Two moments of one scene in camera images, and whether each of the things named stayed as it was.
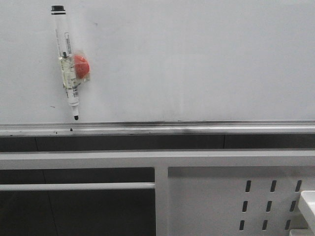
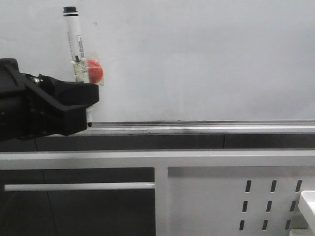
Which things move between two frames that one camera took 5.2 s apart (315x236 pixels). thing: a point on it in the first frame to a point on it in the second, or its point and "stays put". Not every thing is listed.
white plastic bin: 306,206 stays put
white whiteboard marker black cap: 66,60 to 72,20
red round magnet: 81,66 to 95,71
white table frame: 215,128 stays put
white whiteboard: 162,60 stays put
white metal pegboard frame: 197,192 stays put
